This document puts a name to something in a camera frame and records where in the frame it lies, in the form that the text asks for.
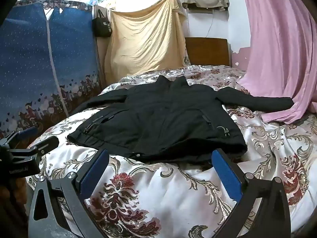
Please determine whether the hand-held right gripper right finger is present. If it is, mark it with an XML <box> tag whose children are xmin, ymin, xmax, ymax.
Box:
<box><xmin>211</xmin><ymin>148</ymin><xmax>291</xmax><ymax>238</ymax></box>

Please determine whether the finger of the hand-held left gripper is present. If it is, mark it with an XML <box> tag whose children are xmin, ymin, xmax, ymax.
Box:
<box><xmin>0</xmin><ymin>126</ymin><xmax>38</xmax><ymax>148</ymax></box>
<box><xmin>27</xmin><ymin>136</ymin><xmax>60</xmax><ymax>162</ymax></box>

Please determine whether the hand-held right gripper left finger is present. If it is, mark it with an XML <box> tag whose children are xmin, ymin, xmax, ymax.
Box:
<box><xmin>28</xmin><ymin>149</ymin><xmax>111</xmax><ymax>238</ymax></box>

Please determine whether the black jacket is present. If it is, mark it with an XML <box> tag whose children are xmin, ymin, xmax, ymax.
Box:
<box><xmin>67</xmin><ymin>75</ymin><xmax>295</xmax><ymax>165</ymax></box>

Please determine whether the blue fabric wardrobe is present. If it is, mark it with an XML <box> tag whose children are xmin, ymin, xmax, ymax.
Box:
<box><xmin>0</xmin><ymin>0</ymin><xmax>103</xmax><ymax>139</ymax></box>

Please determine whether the floral satin bedspread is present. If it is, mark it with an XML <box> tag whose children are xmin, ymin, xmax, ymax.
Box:
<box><xmin>25</xmin><ymin>64</ymin><xmax>317</xmax><ymax>238</ymax></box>

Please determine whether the wooden headboard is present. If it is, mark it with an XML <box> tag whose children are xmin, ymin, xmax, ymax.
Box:
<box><xmin>184</xmin><ymin>37</ymin><xmax>232</xmax><ymax>66</ymax></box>

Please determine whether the black tote bag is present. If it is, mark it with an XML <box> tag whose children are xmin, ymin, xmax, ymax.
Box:
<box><xmin>92</xmin><ymin>9</ymin><xmax>112</xmax><ymax>37</ymax></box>

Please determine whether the yellow hanging sheet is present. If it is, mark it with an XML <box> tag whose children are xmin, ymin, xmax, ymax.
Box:
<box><xmin>104</xmin><ymin>0</ymin><xmax>191</xmax><ymax>83</ymax></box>

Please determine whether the pink curtain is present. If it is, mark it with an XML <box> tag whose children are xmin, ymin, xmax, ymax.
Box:
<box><xmin>235</xmin><ymin>0</ymin><xmax>317</xmax><ymax>124</ymax></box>

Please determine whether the white wall cable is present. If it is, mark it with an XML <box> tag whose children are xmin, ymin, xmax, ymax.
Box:
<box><xmin>205</xmin><ymin>11</ymin><xmax>215</xmax><ymax>37</ymax></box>

